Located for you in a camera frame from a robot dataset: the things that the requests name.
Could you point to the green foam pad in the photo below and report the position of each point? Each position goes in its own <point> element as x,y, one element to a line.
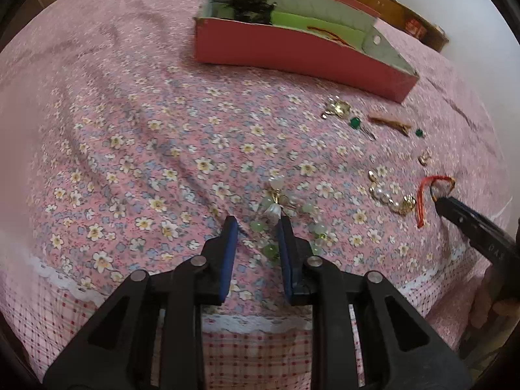
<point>292,22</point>

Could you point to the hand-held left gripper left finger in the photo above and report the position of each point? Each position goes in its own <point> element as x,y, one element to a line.
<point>229,252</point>

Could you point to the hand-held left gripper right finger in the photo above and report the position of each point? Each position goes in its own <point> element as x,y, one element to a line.
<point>284,252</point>

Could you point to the pink floral bedsheet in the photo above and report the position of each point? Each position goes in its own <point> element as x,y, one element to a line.
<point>142,150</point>

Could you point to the small gold earring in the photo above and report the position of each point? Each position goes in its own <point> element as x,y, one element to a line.
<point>424,157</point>

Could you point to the pink cardboard box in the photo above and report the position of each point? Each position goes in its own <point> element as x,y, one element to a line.
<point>284,55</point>

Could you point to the small red box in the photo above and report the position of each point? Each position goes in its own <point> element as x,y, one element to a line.
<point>416,27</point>

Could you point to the black hair scrunchie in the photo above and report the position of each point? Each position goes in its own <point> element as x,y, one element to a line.
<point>243,6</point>

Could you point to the wooden furniture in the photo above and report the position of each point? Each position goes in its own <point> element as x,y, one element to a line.
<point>390,6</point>

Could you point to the person's right hand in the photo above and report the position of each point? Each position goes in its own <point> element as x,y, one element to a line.
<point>483,300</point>

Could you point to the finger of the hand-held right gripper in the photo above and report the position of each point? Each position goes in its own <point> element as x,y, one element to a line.
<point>457,213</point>

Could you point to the gold flower hair clip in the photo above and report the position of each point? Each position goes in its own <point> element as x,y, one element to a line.
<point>337,108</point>

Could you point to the green gem earring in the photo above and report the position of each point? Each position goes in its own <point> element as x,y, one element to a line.
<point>355,122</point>

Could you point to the green bead flower hairpiece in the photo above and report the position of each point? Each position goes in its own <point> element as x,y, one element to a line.
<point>270,210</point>

